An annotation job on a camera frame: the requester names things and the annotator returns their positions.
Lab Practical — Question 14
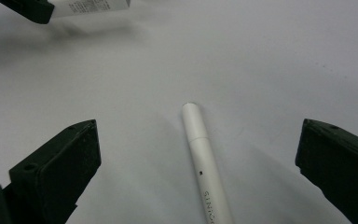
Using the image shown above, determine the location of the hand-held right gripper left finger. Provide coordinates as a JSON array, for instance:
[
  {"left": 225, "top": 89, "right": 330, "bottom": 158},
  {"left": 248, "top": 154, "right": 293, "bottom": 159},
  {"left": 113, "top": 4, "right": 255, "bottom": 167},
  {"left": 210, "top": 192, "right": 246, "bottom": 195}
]
[{"left": 8, "top": 119, "right": 103, "bottom": 224}]

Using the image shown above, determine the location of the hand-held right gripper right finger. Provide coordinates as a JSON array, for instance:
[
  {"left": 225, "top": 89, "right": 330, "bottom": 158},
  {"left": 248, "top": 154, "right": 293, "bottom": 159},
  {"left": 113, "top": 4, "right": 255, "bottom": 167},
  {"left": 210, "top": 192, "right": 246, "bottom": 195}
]
[{"left": 295, "top": 118, "right": 358, "bottom": 224}]

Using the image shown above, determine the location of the white printed tube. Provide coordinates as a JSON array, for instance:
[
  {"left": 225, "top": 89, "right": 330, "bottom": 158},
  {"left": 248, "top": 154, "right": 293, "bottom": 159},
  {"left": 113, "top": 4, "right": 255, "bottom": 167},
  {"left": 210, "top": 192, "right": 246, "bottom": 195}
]
[{"left": 48, "top": 0, "right": 132, "bottom": 19}]

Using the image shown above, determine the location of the white gel pen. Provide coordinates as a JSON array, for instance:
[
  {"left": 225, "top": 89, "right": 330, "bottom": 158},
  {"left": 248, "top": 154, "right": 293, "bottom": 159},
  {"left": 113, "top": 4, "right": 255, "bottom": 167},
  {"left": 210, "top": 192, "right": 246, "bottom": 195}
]
[{"left": 188, "top": 137, "right": 235, "bottom": 224}]

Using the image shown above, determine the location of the white pen cap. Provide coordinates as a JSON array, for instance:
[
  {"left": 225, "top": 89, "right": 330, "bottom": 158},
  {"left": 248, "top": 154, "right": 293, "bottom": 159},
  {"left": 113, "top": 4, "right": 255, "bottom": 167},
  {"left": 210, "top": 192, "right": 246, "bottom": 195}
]
[{"left": 181, "top": 102, "right": 210, "bottom": 144}]

